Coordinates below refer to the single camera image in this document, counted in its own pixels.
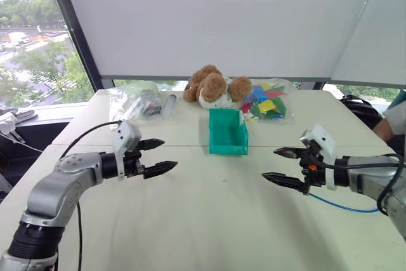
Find white plastic device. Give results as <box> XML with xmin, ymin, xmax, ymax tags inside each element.
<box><xmin>0</xmin><ymin>120</ymin><xmax>27</xmax><ymax>144</ymax></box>

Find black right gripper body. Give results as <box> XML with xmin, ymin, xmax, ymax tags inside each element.
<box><xmin>299</xmin><ymin>140</ymin><xmax>327</xmax><ymax>195</ymax></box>

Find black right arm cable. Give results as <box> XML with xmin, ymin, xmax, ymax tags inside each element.
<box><xmin>322</xmin><ymin>152</ymin><xmax>406</xmax><ymax>216</ymax></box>

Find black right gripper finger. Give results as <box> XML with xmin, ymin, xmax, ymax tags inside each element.
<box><xmin>261</xmin><ymin>171</ymin><xmax>307</xmax><ymax>194</ymax></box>
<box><xmin>273</xmin><ymin>147</ymin><xmax>306</xmax><ymax>160</ymax></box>

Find green plastic bin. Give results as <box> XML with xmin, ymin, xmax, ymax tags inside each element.
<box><xmin>207</xmin><ymin>108</ymin><xmax>250</xmax><ymax>157</ymax></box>

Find clear bag of coloured pieces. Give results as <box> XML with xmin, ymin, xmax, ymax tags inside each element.
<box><xmin>239</xmin><ymin>77</ymin><xmax>298</xmax><ymax>125</ymax></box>

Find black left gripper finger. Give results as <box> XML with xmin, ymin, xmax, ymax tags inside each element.
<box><xmin>143</xmin><ymin>161</ymin><xmax>179</xmax><ymax>180</ymax></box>
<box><xmin>139</xmin><ymin>138</ymin><xmax>166</xmax><ymax>152</ymax></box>

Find thin blue cable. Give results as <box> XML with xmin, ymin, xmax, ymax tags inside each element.
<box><xmin>308</xmin><ymin>192</ymin><xmax>381</xmax><ymax>215</ymax></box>

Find clear bag of dark parts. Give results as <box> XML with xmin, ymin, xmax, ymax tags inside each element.
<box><xmin>108</xmin><ymin>81</ymin><xmax>166</xmax><ymax>123</ymax></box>

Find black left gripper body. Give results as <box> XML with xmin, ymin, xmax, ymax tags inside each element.
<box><xmin>122</xmin><ymin>149</ymin><xmax>147</xmax><ymax>180</ymax></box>

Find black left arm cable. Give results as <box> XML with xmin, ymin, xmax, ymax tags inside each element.
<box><xmin>59</xmin><ymin>120</ymin><xmax>124</xmax><ymax>271</ymax></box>

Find grey flat object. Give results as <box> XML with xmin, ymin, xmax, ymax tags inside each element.
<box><xmin>0</xmin><ymin>109</ymin><xmax>36</xmax><ymax>125</ymax></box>

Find large white roller blind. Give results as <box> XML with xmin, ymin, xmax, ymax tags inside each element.
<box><xmin>58</xmin><ymin>0</ymin><xmax>386</xmax><ymax>79</ymax></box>

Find brown and white plush dog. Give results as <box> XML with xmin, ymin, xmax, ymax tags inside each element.
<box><xmin>183</xmin><ymin>64</ymin><xmax>254</xmax><ymax>110</ymax></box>

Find clear plastic syringe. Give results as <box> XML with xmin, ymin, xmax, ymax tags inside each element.
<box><xmin>162</xmin><ymin>93</ymin><xmax>178</xmax><ymax>121</ymax></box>

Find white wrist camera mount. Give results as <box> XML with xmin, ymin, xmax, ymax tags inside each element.
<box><xmin>299</xmin><ymin>124</ymin><xmax>337</xmax><ymax>191</ymax></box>
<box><xmin>113</xmin><ymin>120</ymin><xmax>142</xmax><ymax>182</ymax></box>

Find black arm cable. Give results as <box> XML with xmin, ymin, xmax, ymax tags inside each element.
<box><xmin>322</xmin><ymin>152</ymin><xmax>406</xmax><ymax>216</ymax></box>
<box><xmin>59</xmin><ymin>120</ymin><xmax>124</xmax><ymax>271</ymax></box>

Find person in grey sleeve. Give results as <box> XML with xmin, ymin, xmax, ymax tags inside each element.
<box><xmin>372</xmin><ymin>88</ymin><xmax>406</xmax><ymax>153</ymax></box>

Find narrow white roller blind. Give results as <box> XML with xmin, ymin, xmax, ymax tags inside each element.
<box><xmin>329</xmin><ymin>0</ymin><xmax>406</xmax><ymax>88</ymax></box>

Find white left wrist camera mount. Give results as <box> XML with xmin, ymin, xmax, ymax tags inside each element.
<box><xmin>113</xmin><ymin>120</ymin><xmax>142</xmax><ymax>182</ymax></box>

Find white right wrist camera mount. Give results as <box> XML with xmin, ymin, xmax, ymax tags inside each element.
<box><xmin>299</xmin><ymin>124</ymin><xmax>337</xmax><ymax>191</ymax></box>

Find black backpack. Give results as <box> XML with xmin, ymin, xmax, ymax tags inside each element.
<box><xmin>340</xmin><ymin>94</ymin><xmax>385</xmax><ymax>129</ymax></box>

